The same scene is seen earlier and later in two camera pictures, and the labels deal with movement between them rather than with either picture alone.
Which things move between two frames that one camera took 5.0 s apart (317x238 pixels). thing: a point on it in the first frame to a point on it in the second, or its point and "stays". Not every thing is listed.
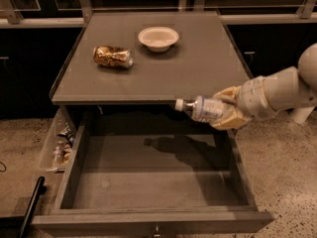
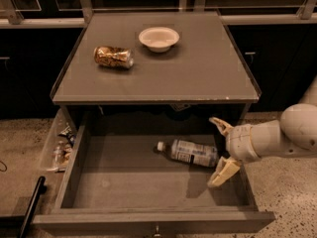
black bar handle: x=41 y=189 stays
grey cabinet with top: x=126 y=70 stays
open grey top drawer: x=156 y=178 stays
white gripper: x=252 y=95 to x=240 y=142
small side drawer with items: x=59 y=143 stays
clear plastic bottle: x=202 y=109 to x=186 y=151
